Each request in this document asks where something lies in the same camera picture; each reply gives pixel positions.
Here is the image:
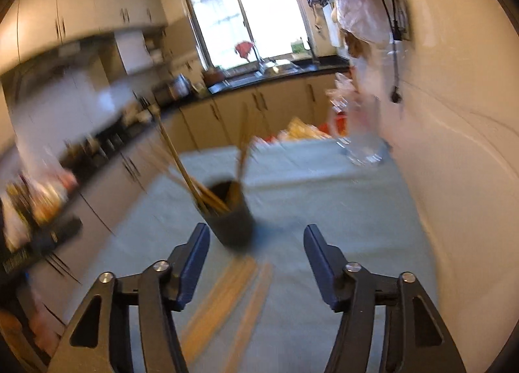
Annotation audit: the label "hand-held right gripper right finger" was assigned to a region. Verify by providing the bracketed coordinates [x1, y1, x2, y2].
[303, 224, 467, 373]

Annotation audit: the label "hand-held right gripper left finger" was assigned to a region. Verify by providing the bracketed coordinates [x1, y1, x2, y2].
[46, 222, 211, 373]

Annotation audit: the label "row of wooden chopsticks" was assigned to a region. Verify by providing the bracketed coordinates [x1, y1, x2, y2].
[178, 257, 274, 366]

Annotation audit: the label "dark grey perforated utensil holder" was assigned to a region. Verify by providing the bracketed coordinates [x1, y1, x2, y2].
[195, 180, 256, 254]

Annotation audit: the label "slender bamboo chopstick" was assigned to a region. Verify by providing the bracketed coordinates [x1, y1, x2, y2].
[195, 182, 230, 213]
[237, 103, 254, 183]
[154, 107, 211, 213]

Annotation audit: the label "blue-grey tablecloth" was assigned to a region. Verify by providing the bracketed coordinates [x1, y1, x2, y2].
[109, 140, 439, 373]

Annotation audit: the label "clear glass pitcher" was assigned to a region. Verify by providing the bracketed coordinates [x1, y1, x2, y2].
[328, 93, 390, 167]

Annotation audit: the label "yellow plastic bag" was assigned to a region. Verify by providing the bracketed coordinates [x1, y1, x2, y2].
[280, 117, 329, 142]

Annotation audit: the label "red plastic bag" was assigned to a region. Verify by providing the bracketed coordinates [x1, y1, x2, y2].
[318, 111, 349, 138]

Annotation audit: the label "beige lower kitchen cabinets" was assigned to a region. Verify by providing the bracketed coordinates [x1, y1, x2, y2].
[77, 73, 349, 236]

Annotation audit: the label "silver rice cooker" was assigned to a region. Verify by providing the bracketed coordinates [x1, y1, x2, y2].
[154, 75, 191, 104]

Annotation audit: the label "black kitchen countertop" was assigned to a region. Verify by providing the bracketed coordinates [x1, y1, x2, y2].
[61, 57, 351, 171]

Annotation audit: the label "pink cloth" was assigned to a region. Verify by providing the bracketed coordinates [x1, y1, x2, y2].
[235, 41, 256, 60]

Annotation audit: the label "white upper kitchen cabinets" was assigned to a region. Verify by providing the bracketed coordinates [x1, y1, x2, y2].
[0, 0, 169, 73]

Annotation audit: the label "kitchen window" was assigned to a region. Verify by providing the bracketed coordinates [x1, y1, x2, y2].
[174, 0, 325, 69]

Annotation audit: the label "black power plug with cable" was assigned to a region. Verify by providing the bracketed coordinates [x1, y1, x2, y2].
[373, 0, 406, 105]

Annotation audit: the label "wall dish shelf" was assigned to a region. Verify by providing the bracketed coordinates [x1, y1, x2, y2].
[144, 28, 167, 65]

